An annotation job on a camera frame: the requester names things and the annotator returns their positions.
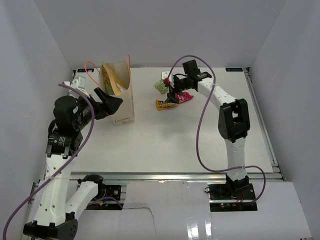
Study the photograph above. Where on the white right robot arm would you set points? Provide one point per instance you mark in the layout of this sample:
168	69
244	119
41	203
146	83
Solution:
233	118

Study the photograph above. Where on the green crumpled snack packet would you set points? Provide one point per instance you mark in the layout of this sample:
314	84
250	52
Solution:
162	86

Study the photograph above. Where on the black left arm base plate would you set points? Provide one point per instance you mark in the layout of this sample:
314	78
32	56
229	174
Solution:
107	199

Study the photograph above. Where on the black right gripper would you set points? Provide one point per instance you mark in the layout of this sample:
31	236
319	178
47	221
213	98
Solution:
171	95

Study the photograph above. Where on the blue corner label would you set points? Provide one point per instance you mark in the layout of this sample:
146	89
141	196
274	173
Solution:
85	70
234	69

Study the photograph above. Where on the yellow M&M's packet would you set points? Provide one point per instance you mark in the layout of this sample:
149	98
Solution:
162	105

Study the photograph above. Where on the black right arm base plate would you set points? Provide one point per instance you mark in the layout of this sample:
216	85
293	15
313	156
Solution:
223	200

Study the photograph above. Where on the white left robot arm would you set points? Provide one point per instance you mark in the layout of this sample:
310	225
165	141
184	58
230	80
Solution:
57	217

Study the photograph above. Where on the blue right corner label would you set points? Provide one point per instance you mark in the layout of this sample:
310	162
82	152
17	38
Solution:
234	69

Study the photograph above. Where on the cream paper bag orange handles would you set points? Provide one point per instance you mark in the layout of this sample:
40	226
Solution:
126	113

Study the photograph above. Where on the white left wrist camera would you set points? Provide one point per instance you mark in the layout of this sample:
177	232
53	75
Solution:
77	83

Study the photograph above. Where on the aluminium front rail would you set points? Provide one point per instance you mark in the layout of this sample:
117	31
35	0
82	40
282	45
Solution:
175	176

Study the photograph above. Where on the large brown kraft snack bag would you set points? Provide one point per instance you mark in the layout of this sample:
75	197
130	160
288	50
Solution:
113	85

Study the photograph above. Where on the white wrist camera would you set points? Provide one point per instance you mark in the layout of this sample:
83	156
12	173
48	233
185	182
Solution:
167	78
77	83

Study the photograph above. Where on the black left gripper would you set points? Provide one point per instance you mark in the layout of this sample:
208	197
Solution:
111	103

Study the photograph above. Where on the pink red snack packet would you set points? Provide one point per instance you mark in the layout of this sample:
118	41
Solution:
184	97

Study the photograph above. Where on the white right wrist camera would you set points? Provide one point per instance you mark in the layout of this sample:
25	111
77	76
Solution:
167	78

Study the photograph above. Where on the blue left corner label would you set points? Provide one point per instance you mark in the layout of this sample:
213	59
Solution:
85	70

